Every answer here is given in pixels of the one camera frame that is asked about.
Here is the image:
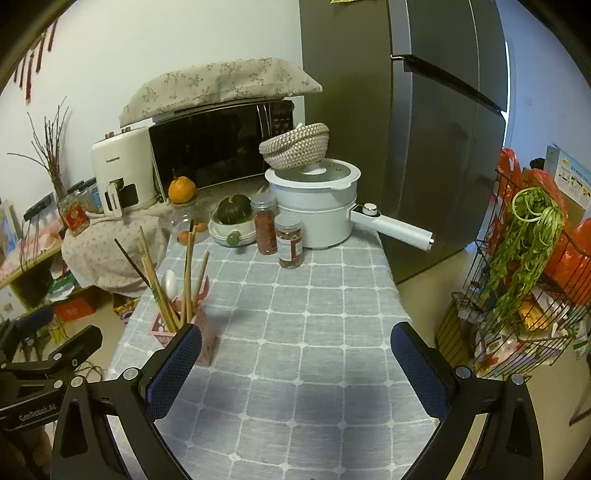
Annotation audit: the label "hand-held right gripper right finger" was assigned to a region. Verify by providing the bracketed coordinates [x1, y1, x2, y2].
[390, 322, 543, 480]

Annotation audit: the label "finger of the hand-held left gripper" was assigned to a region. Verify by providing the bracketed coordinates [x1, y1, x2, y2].
[46, 325, 103, 377]
[0, 305, 55, 365]

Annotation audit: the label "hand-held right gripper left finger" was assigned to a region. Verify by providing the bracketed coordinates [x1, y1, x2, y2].
[48, 323, 203, 480]

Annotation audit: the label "pink utensil holder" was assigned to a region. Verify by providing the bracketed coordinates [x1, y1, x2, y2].
[151, 275, 219, 367]

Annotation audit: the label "brown wooden chopstick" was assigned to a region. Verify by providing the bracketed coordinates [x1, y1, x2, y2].
[186, 224, 199, 324]

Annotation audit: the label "orange cardboard box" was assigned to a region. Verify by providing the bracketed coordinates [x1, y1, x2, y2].
[53, 295, 100, 321]

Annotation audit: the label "pink storage box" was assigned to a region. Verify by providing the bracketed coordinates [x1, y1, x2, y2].
[28, 217, 65, 259]

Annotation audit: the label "floral draped cloth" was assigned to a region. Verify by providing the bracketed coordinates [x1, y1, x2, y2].
[61, 203, 169, 298]

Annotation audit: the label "grey checked tablecloth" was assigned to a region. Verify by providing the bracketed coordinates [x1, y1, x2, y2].
[104, 231, 439, 480]

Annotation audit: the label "glass vase with red label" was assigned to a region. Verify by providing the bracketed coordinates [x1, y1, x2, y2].
[58, 194, 90, 237]

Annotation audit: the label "black rectangular object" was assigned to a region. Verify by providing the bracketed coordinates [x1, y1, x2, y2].
[23, 194, 54, 220]

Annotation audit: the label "orange packet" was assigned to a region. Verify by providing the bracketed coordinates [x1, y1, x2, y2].
[519, 298, 552, 330]

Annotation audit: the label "blue labelled container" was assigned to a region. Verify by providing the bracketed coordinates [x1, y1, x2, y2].
[69, 180, 100, 210]

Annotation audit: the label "dried branches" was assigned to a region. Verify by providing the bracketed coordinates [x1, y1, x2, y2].
[7, 97, 70, 199]

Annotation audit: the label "white dish with green knob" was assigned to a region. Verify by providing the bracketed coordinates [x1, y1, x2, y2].
[209, 217, 257, 247]

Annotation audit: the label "clear glass jar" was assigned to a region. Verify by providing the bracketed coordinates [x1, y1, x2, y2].
[170, 202, 208, 245]

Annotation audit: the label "green leafy vegetables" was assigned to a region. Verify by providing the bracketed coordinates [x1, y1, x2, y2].
[485, 187, 566, 324]

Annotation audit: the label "tall spice jar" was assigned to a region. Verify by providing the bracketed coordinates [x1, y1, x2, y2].
[250, 194, 279, 256]

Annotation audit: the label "white green packet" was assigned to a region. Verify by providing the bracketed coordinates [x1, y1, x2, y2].
[573, 323, 591, 361]

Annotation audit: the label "short spice jar red label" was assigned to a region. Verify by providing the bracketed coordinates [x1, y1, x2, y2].
[274, 215, 305, 270]

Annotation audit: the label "green pumpkin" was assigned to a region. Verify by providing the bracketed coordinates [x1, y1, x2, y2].
[216, 194, 252, 225]

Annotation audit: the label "orange fruit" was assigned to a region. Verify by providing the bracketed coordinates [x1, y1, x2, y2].
[167, 175, 197, 204]

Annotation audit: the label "white air fryer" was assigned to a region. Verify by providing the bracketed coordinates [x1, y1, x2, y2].
[90, 127, 160, 217]

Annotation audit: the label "white electric pot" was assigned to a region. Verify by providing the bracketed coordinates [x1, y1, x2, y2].
[264, 158, 435, 252]

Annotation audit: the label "red plastic bag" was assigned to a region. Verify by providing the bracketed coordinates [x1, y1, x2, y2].
[526, 168, 568, 217]
[498, 148, 522, 195]
[545, 219, 591, 305]

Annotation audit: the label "grey refrigerator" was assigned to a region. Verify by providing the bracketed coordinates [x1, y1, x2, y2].
[299, 0, 513, 284]

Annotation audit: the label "black microwave oven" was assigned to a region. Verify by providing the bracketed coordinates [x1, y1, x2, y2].
[148, 98, 296, 197]

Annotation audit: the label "printed cardboard box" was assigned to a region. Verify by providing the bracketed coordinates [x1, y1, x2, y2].
[544, 145, 591, 222]

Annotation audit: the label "woven basket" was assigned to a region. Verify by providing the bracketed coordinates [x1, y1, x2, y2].
[259, 122, 330, 169]

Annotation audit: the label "floral microwave cover cloth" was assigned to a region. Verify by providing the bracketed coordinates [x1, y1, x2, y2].
[119, 58, 323, 129]

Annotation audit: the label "black wire rack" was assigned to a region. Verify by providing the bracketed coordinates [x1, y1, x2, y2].
[434, 168, 591, 381]

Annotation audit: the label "red tassel wall ornament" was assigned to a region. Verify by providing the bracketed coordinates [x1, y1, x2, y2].
[14, 21, 58, 104]

